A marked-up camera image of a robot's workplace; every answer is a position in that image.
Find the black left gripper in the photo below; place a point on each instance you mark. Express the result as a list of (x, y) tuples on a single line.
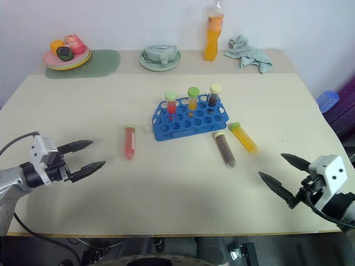
[(56, 170)]

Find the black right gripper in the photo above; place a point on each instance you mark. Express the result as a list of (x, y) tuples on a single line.
[(306, 191)]

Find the red liquid tube green cap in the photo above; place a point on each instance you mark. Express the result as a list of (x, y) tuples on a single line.
[(129, 144), (172, 106)]

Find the orange liquid tube green cap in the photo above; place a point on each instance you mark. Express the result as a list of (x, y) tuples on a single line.
[(192, 104), (245, 140)]

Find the brown liquid tube cream cap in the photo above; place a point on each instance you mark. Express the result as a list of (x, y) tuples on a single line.
[(225, 151), (213, 99)]

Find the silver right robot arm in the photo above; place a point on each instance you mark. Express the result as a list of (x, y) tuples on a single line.
[(350, 219)]

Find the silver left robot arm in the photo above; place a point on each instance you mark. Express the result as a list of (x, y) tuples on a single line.
[(9, 176)]

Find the blue test tube rack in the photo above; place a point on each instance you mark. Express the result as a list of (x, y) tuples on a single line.
[(177, 133)]

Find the blue ribbed plastic stack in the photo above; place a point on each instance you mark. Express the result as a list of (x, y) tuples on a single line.
[(327, 100)]

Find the purple ribbed box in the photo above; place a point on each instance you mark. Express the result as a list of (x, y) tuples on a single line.
[(344, 110)]

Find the yellow plate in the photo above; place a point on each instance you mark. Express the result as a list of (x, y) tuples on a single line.
[(84, 62)]

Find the green placemat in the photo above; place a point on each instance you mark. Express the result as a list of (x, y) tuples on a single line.
[(105, 63)]

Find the pink plate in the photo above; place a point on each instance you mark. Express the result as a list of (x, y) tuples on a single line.
[(51, 59)]

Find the dark green toy fruit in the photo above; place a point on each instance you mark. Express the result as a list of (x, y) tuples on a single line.
[(65, 53)]

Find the red toy fruit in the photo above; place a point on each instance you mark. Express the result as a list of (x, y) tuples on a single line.
[(75, 44)]

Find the orange toy fruit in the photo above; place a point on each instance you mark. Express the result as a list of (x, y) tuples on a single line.
[(56, 45)]

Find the crumpled pale green cloth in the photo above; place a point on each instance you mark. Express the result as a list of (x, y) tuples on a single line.
[(249, 54)]

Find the pale green cup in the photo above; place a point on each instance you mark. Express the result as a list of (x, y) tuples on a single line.
[(158, 54)]

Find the orange drink plastic bottle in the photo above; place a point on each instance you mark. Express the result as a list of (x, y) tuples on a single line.
[(212, 41)]

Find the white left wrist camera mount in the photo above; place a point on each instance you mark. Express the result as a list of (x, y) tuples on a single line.
[(40, 148)]

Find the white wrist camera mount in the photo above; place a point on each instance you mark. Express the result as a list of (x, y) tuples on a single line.
[(332, 171), (40, 148)]

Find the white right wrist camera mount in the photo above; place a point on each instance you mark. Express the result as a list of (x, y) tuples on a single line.
[(332, 171)]

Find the black metal bracket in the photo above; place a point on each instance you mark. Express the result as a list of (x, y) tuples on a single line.
[(241, 250)]

